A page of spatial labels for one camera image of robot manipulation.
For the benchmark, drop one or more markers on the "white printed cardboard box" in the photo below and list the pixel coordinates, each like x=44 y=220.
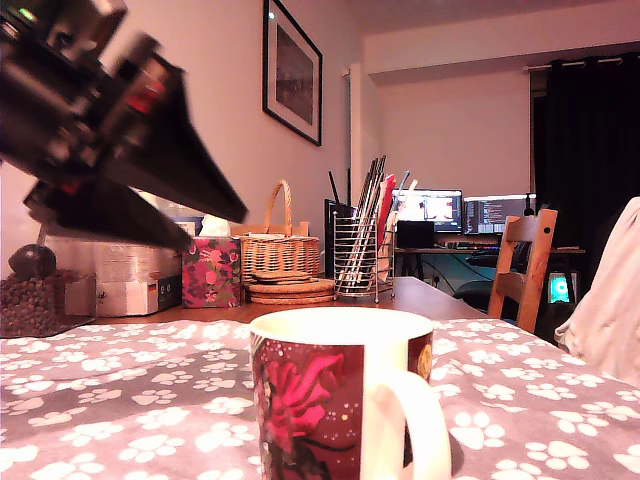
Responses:
x=130 y=295

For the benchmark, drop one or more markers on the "white tissue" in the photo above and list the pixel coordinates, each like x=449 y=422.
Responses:
x=215 y=229

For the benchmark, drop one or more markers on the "dark brown scoop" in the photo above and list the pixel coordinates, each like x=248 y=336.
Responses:
x=31 y=260

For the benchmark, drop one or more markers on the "clear container white lid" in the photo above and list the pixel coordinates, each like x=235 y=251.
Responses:
x=15 y=235

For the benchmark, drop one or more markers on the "floral tissue box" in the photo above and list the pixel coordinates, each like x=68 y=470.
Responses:
x=210 y=272

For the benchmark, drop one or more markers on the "black framed picture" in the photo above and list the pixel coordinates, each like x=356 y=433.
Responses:
x=295 y=75

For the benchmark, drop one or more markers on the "light wooden board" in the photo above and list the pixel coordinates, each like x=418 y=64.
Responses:
x=300 y=229

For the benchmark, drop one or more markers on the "dark square cork coaster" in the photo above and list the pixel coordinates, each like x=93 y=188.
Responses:
x=280 y=276

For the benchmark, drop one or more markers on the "black router with antennas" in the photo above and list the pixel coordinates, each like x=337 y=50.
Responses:
x=329 y=235

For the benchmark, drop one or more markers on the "round cork trivet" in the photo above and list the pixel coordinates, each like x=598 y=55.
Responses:
x=290 y=299
x=300 y=287

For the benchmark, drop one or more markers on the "white vertical pipe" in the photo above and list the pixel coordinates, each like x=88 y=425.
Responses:
x=355 y=135

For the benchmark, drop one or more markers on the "grey paw print cloth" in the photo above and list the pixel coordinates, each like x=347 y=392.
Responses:
x=150 y=400

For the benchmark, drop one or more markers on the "red kitchen utensil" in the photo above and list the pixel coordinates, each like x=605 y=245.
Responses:
x=386 y=200

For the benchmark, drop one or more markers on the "grey kitchen utensil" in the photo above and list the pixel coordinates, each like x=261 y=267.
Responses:
x=402 y=181

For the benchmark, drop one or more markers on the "small black box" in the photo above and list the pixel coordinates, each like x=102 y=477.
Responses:
x=414 y=235

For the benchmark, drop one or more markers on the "white mug red flower print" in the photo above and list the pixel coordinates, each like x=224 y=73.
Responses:
x=310 y=390

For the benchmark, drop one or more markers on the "monitor showing video windows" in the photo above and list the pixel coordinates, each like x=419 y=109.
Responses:
x=430 y=207

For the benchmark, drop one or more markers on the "backlit keyboard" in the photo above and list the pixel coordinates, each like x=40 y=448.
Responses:
x=470 y=245

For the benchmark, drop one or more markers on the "monitor showing code text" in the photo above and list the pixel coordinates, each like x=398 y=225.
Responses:
x=495 y=215

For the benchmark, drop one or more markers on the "dark office chair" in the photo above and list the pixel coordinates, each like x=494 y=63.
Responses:
x=472 y=292

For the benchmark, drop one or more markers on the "white curtain rod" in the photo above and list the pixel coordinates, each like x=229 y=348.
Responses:
x=535 y=67

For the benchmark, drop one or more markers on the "wooden chair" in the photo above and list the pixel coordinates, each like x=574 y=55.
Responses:
x=537 y=270

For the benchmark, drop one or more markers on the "dark desk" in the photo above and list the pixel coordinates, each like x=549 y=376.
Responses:
x=567 y=250

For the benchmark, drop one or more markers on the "computer case glowing fan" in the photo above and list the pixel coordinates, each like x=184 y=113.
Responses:
x=559 y=289

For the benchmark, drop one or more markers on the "black curtain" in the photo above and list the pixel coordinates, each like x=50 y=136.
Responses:
x=585 y=150

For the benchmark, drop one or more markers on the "pale draped fabric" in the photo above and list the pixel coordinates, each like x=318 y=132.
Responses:
x=610 y=300

